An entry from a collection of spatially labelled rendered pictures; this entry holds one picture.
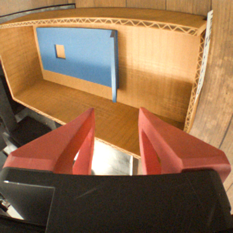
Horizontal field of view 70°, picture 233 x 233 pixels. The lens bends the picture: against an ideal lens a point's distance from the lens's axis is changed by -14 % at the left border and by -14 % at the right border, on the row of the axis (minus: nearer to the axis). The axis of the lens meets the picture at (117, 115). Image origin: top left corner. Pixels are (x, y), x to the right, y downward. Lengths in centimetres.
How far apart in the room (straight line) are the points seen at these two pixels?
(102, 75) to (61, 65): 7
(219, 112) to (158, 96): 7
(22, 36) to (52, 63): 6
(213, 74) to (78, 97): 17
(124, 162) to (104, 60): 15
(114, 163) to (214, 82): 20
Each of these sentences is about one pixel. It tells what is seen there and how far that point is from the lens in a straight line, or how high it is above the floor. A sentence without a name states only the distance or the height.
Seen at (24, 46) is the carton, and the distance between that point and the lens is 31.
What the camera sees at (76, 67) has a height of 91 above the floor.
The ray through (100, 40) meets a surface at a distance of 21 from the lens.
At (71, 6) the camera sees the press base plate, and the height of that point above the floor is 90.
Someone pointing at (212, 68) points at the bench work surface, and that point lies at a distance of 18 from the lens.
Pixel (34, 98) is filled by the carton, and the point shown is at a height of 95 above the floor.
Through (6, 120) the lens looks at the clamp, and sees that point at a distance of 43.
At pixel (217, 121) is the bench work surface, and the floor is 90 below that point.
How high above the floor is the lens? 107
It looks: 41 degrees down
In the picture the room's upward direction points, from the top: 135 degrees counter-clockwise
